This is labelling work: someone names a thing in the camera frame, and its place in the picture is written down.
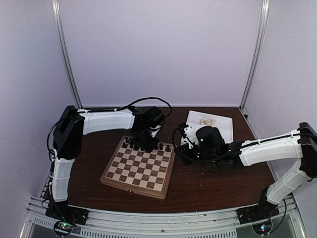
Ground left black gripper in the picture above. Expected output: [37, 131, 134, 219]
[132, 127, 159, 152]

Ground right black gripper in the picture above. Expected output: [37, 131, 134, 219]
[174, 143, 218, 167]

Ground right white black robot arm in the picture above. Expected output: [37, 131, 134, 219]
[173, 122, 317, 219]

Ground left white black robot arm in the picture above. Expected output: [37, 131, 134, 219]
[48, 106, 166, 220]

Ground light chess pieces in tray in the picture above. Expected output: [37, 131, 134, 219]
[199, 118, 216, 126]

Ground right circuit board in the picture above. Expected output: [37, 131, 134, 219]
[252, 221, 272, 236]

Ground circuit board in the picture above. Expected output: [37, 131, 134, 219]
[53, 221, 74, 236]
[252, 221, 272, 236]

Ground left circuit board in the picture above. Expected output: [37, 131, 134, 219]
[53, 221, 74, 236]

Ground wooden chessboard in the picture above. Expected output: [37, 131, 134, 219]
[100, 136, 175, 200]

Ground white plastic tray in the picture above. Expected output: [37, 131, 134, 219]
[181, 111, 234, 149]

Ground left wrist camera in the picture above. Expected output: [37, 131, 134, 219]
[146, 107, 165, 128]

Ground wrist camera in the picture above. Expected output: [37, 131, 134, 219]
[196, 126, 225, 151]
[146, 107, 165, 128]

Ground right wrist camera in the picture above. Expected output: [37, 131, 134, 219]
[196, 126, 225, 151]

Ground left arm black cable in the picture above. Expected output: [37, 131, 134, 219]
[113, 96, 172, 122]

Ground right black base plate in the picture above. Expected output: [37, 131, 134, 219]
[237, 204, 279, 224]

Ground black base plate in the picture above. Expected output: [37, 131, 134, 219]
[45, 204, 89, 225]
[237, 204, 279, 224]

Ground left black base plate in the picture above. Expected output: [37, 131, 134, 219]
[45, 204, 89, 225]

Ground aluminium front rail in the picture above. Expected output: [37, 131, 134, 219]
[17, 195, 308, 238]

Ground left aluminium corner post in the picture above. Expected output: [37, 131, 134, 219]
[52, 0, 83, 109]

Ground aluminium corner post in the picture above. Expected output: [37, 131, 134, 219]
[240, 0, 270, 111]
[52, 0, 83, 109]

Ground right aluminium corner post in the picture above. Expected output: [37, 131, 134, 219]
[240, 0, 270, 111]

